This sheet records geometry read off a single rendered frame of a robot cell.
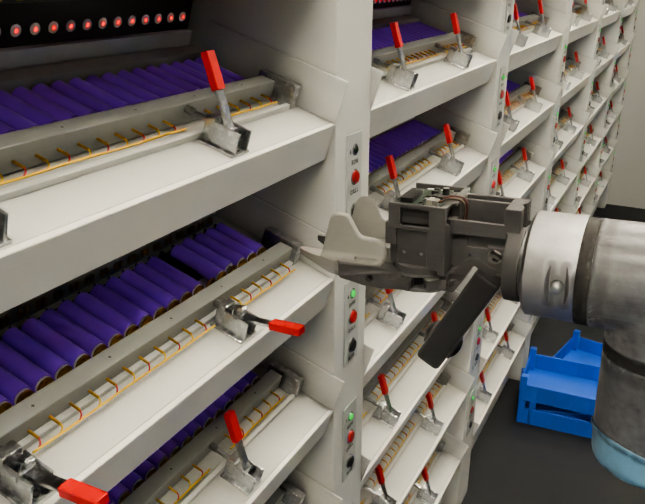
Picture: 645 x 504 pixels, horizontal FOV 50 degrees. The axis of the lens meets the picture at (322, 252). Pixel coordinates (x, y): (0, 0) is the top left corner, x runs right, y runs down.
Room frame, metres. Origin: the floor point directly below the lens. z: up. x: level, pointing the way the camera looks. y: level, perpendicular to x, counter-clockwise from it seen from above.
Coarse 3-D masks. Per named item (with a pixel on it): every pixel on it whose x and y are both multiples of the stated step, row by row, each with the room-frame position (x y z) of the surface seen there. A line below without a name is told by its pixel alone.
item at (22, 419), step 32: (288, 256) 0.78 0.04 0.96; (224, 288) 0.67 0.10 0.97; (160, 320) 0.59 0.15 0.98; (192, 320) 0.62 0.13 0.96; (128, 352) 0.53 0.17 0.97; (160, 352) 0.56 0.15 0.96; (64, 384) 0.48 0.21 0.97; (96, 384) 0.50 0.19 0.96; (128, 384) 0.51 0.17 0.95; (0, 416) 0.43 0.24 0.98; (32, 416) 0.44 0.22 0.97
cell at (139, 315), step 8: (96, 288) 0.62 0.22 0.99; (104, 288) 0.62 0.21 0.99; (96, 296) 0.61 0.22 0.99; (104, 296) 0.61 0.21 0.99; (112, 296) 0.61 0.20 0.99; (120, 296) 0.62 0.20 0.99; (112, 304) 0.61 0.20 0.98; (120, 304) 0.60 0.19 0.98; (128, 304) 0.61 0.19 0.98; (120, 312) 0.60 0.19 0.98; (128, 312) 0.60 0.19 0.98; (136, 312) 0.60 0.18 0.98; (144, 312) 0.60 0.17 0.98; (136, 320) 0.59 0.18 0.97
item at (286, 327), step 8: (240, 312) 0.63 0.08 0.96; (248, 320) 0.62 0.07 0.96; (256, 320) 0.62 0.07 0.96; (264, 320) 0.62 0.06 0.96; (272, 320) 0.62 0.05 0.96; (280, 320) 0.62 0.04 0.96; (272, 328) 0.61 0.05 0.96; (280, 328) 0.60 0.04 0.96; (288, 328) 0.60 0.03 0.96; (296, 328) 0.60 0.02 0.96; (304, 328) 0.60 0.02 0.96
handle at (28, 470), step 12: (24, 468) 0.39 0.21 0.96; (36, 468) 0.40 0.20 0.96; (36, 480) 0.39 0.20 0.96; (48, 480) 0.38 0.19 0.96; (60, 480) 0.38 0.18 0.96; (72, 480) 0.38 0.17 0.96; (60, 492) 0.37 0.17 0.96; (72, 492) 0.37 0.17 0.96; (84, 492) 0.37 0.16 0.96; (96, 492) 0.37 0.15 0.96
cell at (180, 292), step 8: (144, 264) 0.68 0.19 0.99; (136, 272) 0.67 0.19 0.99; (144, 272) 0.67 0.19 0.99; (152, 272) 0.67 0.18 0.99; (152, 280) 0.66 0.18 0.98; (160, 280) 0.66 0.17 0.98; (168, 280) 0.66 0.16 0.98; (168, 288) 0.65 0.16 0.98; (176, 288) 0.65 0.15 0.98; (184, 288) 0.65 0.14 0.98; (176, 296) 0.65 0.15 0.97
